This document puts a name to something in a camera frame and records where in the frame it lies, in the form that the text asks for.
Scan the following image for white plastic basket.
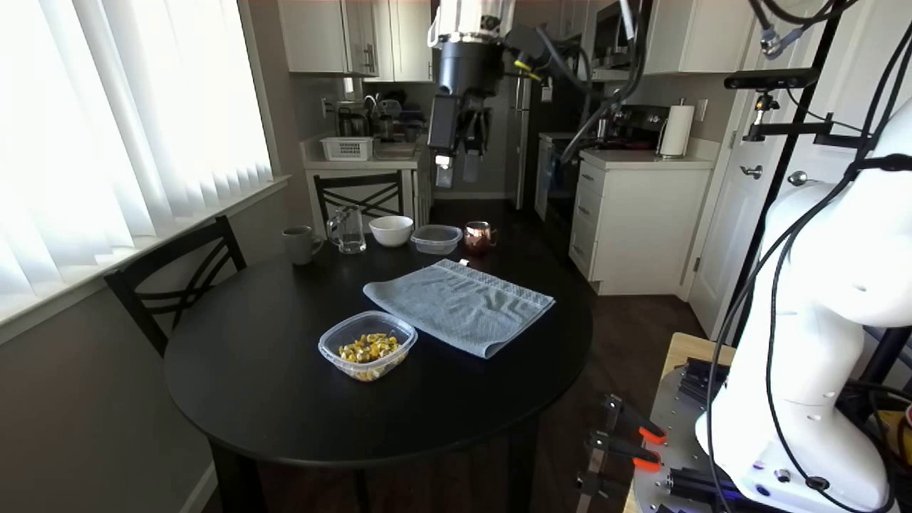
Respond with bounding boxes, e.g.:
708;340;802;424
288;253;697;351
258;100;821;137
319;134;377;163

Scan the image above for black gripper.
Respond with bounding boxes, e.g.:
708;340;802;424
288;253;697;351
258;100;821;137
424;33;509;159

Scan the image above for white door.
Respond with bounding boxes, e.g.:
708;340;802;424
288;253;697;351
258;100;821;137
688;16;809;340

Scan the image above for white bowl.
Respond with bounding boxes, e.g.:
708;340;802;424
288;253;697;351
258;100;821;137
366;213;416;250

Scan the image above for clear lidded food container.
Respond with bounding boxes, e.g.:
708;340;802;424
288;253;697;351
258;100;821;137
409;223;466;257

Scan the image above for clear glass pitcher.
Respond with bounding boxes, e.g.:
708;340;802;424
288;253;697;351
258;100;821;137
325;206;372;257

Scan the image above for black coffee machine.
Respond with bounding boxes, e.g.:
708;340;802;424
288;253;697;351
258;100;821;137
333;87;429;147

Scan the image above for copper mug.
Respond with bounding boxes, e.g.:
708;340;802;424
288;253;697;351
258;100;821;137
463;217;496;257

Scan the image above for white vertical blinds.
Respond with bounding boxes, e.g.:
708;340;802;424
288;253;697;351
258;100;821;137
0;0;278;297

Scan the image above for orange-handled black clamp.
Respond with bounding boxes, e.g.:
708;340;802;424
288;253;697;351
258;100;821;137
580;426;665;478
600;397;671;449

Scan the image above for white kitchen base cabinet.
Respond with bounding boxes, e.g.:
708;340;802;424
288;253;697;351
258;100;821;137
567;146;718;300

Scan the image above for perforated robot mounting plate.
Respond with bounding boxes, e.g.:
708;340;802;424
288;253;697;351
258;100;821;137
621;330;752;513

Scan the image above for black camera stand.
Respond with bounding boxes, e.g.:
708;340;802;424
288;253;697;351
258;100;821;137
721;0;858;345

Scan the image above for blue towel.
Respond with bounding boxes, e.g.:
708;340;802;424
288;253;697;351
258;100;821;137
360;257;560;361

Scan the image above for black cross-back chair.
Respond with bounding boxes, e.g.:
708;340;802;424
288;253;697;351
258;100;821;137
101;210;252;358
312;167;409;234

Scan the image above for white paper towel roll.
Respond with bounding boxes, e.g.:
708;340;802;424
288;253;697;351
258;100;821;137
660;103;700;159

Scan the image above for white upper wall cabinet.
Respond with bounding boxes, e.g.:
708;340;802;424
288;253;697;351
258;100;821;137
278;0;383;76

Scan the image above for gray mug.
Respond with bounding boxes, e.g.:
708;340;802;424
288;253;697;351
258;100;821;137
282;226;328;268

